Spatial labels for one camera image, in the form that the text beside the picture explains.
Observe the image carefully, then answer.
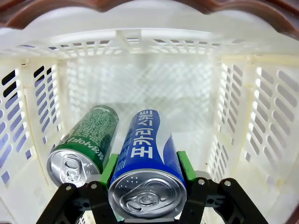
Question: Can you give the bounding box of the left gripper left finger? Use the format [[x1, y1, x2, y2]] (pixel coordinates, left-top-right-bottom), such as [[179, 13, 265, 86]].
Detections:
[[36, 154, 120, 224]]

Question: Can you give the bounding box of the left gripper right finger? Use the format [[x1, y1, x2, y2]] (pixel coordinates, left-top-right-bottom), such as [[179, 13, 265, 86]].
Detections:
[[176, 151, 270, 224]]

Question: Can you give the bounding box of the green drink can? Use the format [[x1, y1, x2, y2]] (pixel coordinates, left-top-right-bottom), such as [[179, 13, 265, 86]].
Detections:
[[46, 105, 120, 188]]

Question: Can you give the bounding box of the blue Pocari Sweat can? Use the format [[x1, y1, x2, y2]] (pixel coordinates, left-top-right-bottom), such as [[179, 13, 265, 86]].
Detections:
[[107, 109, 188, 220]]

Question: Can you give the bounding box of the cream basket with brown rim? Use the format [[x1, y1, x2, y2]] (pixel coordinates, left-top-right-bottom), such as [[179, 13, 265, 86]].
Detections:
[[0, 0, 299, 224]]

